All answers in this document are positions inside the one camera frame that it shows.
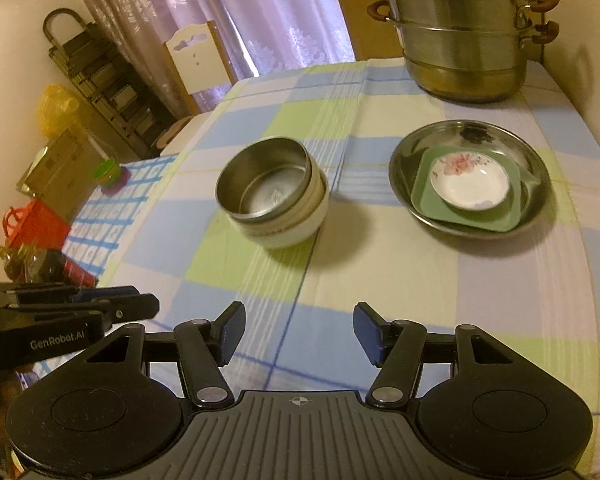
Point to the lilac lace curtain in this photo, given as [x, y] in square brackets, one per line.
[230, 10]

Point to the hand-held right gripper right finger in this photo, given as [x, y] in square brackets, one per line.
[367, 332]

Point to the round stainless steel plate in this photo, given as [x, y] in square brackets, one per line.
[480, 132]

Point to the dark sauce bottle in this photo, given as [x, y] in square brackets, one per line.
[55, 267]

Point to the green square plate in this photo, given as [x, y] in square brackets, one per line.
[475, 220]

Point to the cardboard box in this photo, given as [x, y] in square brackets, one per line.
[62, 170]

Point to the blue grid patterned cloth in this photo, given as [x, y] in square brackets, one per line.
[115, 210]

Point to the amber oil bottle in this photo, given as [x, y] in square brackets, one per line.
[12, 262]

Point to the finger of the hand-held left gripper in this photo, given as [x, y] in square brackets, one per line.
[107, 292]
[130, 307]

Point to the small floral white dish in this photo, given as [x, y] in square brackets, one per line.
[470, 185]

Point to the yellow plastic bag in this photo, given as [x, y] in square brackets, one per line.
[57, 107]

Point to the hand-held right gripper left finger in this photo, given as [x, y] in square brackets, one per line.
[232, 331]

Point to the green and purple cup stack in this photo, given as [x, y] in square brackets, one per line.
[111, 175]

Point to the white wooden chair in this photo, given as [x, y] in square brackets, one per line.
[195, 60]

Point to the stacked stainless steel steamer pot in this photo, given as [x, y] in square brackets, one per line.
[460, 30]

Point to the cream straight-sided bowl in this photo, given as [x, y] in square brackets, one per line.
[312, 192]

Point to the white round bowl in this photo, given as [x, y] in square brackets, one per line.
[300, 232]

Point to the dark folding rack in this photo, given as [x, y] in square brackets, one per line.
[105, 85]

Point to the red basket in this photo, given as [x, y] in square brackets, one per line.
[37, 225]

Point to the stainless steel bowl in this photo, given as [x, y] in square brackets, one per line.
[260, 180]

